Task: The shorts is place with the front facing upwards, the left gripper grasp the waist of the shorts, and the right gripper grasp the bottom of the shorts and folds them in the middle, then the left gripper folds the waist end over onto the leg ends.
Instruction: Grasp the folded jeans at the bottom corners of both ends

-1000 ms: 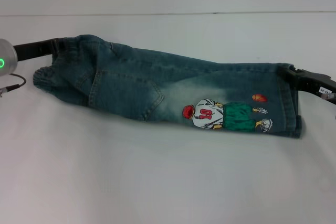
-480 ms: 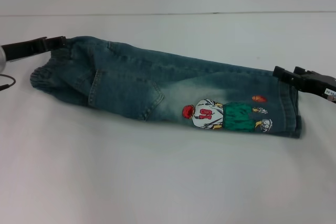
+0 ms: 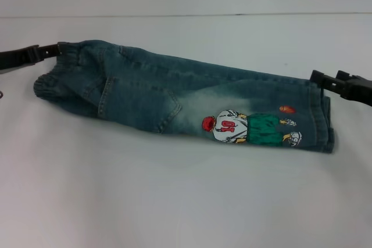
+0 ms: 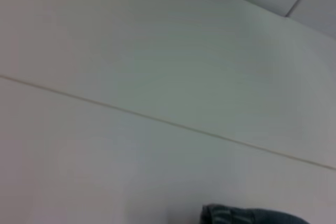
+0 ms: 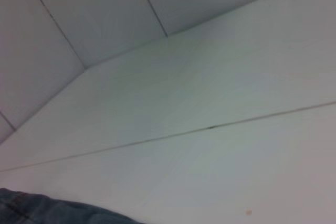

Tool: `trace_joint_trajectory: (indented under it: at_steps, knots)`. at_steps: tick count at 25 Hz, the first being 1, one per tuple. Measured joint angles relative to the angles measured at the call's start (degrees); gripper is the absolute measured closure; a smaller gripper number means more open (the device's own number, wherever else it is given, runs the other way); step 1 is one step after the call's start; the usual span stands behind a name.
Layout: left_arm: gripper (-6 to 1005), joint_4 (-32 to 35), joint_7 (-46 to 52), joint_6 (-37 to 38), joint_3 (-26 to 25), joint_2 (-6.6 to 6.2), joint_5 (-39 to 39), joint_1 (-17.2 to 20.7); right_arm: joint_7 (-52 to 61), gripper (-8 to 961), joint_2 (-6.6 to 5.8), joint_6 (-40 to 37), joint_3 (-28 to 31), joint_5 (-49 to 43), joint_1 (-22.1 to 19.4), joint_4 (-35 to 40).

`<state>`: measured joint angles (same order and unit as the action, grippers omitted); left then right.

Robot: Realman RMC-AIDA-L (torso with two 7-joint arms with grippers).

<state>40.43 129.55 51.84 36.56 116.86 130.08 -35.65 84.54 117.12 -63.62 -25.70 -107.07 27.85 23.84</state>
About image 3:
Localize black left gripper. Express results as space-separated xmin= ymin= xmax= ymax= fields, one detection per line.
xmin=0 ymin=42 xmax=63 ymax=69

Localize blue denim shorts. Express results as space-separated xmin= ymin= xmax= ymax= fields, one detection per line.
xmin=33 ymin=38 xmax=335 ymax=152

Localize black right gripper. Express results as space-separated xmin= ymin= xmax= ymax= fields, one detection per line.
xmin=309 ymin=69 xmax=372 ymax=104

